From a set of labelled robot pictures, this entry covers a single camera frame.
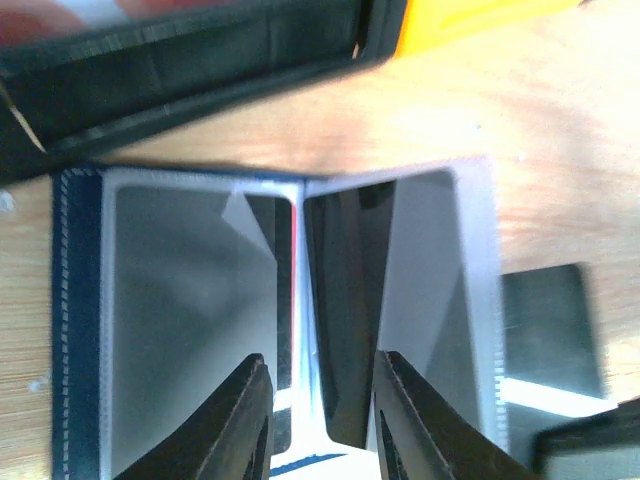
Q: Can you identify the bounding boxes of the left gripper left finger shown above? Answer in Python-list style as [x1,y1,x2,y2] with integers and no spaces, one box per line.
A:
[118,353,274,479]

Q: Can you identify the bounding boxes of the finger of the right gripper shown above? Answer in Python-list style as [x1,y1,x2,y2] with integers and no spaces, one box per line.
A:
[533,399,639,480]
[502,264,605,399]

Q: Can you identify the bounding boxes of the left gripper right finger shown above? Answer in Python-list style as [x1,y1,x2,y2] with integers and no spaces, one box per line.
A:
[373,351,537,480]

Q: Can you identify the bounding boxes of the black card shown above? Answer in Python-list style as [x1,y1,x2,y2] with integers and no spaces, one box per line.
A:
[111,186,292,473]
[304,171,480,449]

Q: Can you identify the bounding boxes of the dark blue card holder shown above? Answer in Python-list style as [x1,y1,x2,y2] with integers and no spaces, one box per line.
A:
[52,159,509,479]

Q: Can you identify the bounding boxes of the red card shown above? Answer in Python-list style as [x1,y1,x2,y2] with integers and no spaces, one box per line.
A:
[291,203,305,355]

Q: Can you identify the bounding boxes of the yellow bin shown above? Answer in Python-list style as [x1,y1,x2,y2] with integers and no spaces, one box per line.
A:
[394,0,581,57]

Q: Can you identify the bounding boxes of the black bin left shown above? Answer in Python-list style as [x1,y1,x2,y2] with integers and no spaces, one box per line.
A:
[1,1,406,186]

